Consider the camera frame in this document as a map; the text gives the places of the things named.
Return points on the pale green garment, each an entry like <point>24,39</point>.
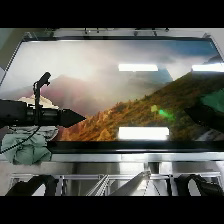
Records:
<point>26,151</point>

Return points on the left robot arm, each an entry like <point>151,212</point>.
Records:
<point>11,113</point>

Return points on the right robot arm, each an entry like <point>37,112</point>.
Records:
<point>206,116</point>

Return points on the grey garment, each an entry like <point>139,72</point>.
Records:
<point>46,131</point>

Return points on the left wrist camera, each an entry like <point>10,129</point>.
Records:
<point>43,79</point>

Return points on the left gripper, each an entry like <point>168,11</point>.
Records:
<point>43,116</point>

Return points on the dark green garment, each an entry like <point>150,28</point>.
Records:
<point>215,100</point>

